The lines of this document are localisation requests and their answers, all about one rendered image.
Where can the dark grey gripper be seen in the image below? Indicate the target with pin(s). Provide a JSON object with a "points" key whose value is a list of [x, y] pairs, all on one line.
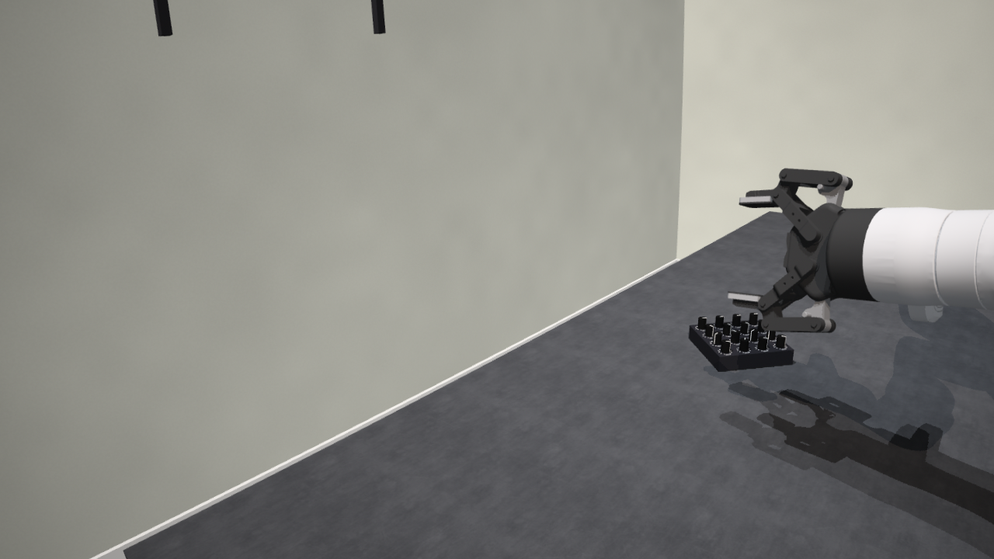
{"points": [[810, 238]]}

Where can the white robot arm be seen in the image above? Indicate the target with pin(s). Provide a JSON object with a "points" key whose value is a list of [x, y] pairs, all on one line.
{"points": [[928, 258]]}

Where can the black knob box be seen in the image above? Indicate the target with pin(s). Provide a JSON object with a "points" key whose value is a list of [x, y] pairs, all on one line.
{"points": [[732, 347]]}

